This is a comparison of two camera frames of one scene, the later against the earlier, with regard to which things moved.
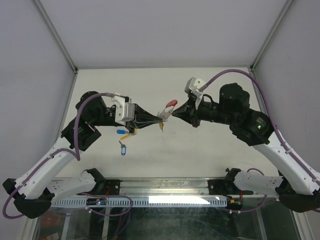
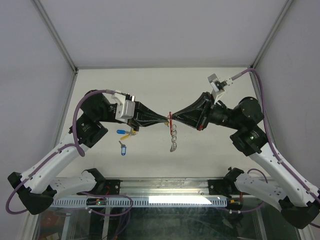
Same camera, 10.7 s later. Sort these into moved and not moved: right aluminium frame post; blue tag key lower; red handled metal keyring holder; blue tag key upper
Moved: red handled metal keyring holder
Not moved: blue tag key lower; right aluminium frame post; blue tag key upper
